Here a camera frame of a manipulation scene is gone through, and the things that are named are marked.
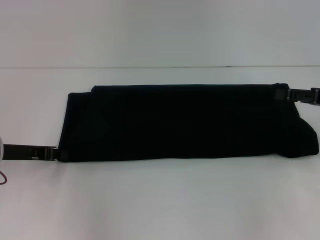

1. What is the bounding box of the black shirt with FREE print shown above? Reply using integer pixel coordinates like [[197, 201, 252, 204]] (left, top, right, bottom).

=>
[[57, 82, 320, 164]]

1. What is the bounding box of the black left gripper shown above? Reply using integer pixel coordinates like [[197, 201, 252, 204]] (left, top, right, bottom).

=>
[[2, 143, 71, 162]]

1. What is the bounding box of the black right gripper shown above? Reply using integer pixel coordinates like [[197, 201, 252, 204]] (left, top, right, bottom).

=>
[[274, 86, 320, 106]]

